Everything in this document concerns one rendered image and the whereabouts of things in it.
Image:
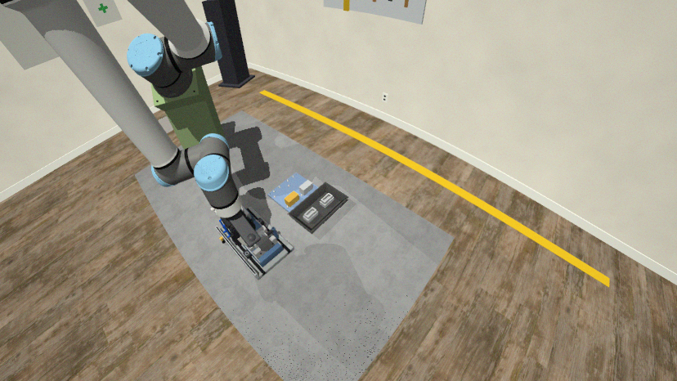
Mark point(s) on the yellow block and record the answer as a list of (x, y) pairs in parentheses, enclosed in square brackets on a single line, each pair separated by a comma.
[(292, 198)]

